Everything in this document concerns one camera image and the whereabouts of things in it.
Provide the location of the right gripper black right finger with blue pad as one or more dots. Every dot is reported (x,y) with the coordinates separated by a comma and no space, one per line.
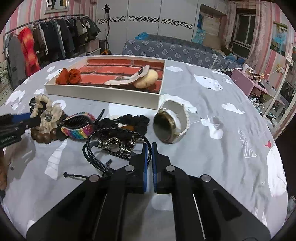
(203,209)

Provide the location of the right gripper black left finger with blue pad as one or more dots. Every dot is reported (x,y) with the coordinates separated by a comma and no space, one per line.
(95,209)

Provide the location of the black claw hair clip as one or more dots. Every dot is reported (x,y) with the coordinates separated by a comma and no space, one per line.
(32,104)

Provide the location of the cream scrunchie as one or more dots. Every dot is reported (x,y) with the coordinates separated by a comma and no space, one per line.
(50,114)

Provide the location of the orange fabric bow scrunchie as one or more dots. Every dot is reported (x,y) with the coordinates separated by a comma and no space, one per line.
(69,77)

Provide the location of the white band gold watch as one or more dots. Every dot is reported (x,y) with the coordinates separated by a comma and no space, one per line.
(171,121)

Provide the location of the black scrunchie with charm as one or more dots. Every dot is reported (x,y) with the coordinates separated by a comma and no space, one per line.
(137,123)

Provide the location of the person's left hand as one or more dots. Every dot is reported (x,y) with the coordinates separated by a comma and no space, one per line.
(3,171)

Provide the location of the grey polar bear bedsheet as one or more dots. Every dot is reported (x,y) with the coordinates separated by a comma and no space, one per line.
(227,139)

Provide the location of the metal clothes rack with clothes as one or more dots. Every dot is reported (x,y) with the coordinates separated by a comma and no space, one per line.
(33,46)

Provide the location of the white standing mirror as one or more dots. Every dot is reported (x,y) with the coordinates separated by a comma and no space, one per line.
(281,108)

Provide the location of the framed wedding picture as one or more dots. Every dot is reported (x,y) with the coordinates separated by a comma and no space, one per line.
(56,6)

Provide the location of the white tray with red lining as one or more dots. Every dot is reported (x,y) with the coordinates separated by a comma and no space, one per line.
(96,70)

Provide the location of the pink shelf cabinet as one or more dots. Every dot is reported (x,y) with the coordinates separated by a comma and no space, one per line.
(261,95)

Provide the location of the white wardrobe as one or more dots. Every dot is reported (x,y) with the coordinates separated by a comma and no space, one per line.
(120,21)

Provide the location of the blue patterned sofa bed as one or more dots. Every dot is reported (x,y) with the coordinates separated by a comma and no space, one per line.
(179,50)

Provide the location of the wedding photo poster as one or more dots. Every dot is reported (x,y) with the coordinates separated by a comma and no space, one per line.
(279,38)

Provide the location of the window with dark glass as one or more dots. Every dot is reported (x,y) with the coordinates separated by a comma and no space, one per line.
(243,34)

